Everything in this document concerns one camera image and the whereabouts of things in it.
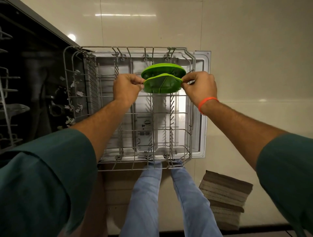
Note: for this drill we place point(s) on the orange thread wristband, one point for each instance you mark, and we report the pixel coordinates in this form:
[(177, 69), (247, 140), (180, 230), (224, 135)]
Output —
[(207, 99)]

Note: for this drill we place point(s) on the round green plate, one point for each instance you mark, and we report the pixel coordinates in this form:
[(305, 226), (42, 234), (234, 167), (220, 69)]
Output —
[(163, 68)]

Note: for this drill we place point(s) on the green leaf-shaped plate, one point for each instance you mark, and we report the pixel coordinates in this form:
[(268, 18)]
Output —
[(161, 84)]

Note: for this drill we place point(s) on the person's left hand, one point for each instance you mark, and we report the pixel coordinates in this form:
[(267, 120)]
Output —
[(127, 89)]

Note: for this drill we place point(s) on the person's right forearm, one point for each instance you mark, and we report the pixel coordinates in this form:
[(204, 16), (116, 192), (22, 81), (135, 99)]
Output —
[(239, 129)]

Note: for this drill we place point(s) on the silver dishwasher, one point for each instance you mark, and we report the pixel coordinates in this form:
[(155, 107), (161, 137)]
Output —
[(199, 141)]

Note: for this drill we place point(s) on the green shirt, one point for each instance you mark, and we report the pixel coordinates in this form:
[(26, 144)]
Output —
[(36, 183)]

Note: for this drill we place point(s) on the white paper scraps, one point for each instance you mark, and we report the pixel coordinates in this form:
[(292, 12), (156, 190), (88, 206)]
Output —
[(69, 120)]

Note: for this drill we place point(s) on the striped brown floor mat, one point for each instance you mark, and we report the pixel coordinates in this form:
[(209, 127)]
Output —
[(225, 195)]

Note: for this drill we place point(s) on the person's right hand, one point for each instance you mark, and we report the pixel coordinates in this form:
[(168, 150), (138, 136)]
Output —
[(200, 85)]

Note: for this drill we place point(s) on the person's left forearm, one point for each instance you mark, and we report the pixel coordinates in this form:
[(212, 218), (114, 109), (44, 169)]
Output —
[(105, 122)]

